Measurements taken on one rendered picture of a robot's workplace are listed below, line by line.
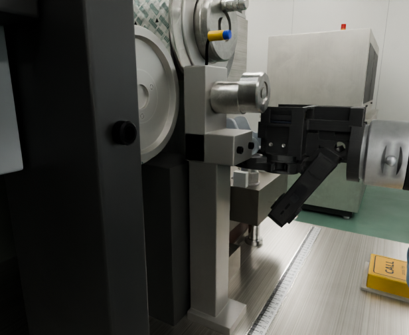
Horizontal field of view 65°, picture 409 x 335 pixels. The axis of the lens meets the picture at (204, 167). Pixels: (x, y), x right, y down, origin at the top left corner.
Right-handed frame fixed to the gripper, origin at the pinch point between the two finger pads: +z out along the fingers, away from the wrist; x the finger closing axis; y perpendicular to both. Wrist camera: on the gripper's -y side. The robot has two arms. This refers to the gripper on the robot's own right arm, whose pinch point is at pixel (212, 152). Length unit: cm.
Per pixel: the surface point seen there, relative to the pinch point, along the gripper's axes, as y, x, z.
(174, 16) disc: 16.1, 13.0, -2.9
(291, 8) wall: 117, -444, 118
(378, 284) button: -17.8, -6.4, -23.7
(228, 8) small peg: 17.6, 7.0, -5.8
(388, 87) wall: 10, -444, -14
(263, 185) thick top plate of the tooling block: -6.0, -7.0, -5.7
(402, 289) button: -17.7, -6.4, -26.6
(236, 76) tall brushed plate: 14, -74, 30
